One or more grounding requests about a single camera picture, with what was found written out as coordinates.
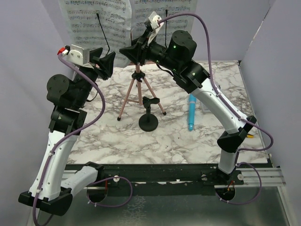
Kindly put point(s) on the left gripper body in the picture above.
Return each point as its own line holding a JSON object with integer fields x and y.
{"x": 93, "y": 73}

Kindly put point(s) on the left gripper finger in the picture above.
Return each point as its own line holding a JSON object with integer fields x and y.
{"x": 109, "y": 59}
{"x": 96, "y": 53}

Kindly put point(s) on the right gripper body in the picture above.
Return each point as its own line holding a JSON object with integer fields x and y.
{"x": 151, "y": 51}

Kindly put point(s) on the pink folding music stand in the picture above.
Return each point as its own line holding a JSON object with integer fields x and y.
{"x": 138, "y": 81}

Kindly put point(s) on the white paper sheet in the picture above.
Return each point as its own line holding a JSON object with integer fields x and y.
{"x": 99, "y": 24}

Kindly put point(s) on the blue plastic recorder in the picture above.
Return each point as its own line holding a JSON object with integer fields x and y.
{"x": 191, "y": 113}

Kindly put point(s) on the black microphone desk stand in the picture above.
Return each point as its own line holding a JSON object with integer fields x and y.
{"x": 149, "y": 122}

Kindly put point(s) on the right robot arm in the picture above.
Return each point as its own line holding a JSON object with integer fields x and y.
{"x": 195, "y": 80}

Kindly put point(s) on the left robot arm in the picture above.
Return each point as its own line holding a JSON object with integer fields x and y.
{"x": 49, "y": 192}

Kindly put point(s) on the clear plastic compartment box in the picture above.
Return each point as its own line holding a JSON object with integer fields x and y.
{"x": 204, "y": 108}

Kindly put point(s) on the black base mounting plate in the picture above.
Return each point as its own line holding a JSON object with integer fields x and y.
{"x": 167, "y": 179}

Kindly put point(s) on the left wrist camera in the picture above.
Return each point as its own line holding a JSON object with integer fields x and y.
{"x": 76, "y": 54}

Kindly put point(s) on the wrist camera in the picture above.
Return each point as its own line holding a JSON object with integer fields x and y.
{"x": 76, "y": 54}
{"x": 152, "y": 26}

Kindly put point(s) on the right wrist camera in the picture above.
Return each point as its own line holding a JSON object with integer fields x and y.
{"x": 152, "y": 26}

